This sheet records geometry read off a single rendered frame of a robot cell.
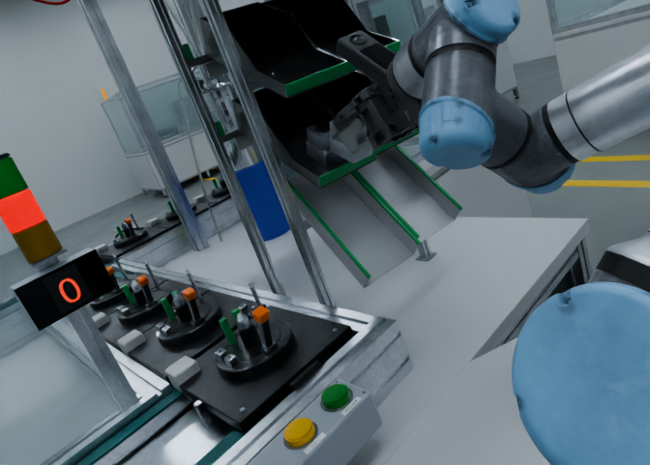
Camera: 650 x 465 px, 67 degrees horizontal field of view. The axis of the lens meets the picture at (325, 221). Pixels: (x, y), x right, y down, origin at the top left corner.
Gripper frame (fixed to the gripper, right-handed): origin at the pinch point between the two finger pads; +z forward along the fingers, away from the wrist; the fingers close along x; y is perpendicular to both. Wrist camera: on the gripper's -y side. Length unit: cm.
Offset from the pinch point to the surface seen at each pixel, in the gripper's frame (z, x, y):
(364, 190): 15.5, 6.2, 10.2
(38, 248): 11, -49, -4
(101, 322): 68, -48, 5
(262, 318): 6.0, -26.6, 20.7
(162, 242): 131, -16, -16
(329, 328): 11.1, -16.1, 28.5
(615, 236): 114, 189, 90
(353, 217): 16.9, 1.8, 13.9
